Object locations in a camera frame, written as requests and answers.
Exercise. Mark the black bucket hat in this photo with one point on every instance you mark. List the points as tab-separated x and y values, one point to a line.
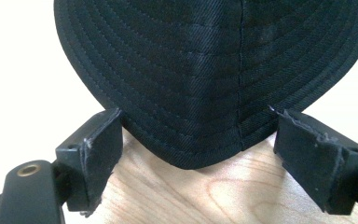
199	77

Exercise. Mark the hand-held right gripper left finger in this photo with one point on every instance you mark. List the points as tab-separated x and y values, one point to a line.
96	161

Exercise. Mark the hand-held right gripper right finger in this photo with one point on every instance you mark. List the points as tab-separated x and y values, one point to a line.
317	161

